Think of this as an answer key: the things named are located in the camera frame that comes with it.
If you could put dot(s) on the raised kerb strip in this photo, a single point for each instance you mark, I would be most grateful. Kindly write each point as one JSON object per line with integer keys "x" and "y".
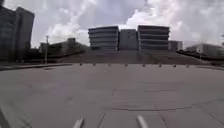
{"x": 30, "y": 66}
{"x": 210, "y": 67}

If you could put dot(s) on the wide grey stairway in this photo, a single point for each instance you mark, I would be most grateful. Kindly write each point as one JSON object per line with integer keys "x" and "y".
{"x": 133, "y": 57}

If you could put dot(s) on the tall dark building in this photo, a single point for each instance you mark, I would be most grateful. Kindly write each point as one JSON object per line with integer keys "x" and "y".
{"x": 15, "y": 33}

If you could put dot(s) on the robot's own part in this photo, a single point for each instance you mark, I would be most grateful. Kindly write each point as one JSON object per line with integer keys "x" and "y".
{"x": 142, "y": 122}
{"x": 78, "y": 123}

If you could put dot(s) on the low dark building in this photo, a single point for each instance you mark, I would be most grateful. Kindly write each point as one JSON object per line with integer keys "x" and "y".
{"x": 63, "y": 47}

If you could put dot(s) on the large grey tiered building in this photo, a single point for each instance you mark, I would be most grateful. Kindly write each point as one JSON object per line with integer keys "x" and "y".
{"x": 130, "y": 38}

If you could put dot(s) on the pale low building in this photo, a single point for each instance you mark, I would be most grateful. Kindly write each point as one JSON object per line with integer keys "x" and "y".
{"x": 206, "y": 50}

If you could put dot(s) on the lamp pole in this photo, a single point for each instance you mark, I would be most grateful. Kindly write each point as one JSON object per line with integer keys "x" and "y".
{"x": 46, "y": 50}

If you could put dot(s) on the grey paved plaza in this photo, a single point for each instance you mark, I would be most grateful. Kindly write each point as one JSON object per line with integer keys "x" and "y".
{"x": 110, "y": 86}

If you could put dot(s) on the row of bollards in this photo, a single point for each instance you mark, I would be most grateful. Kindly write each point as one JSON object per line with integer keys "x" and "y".
{"x": 133, "y": 65}

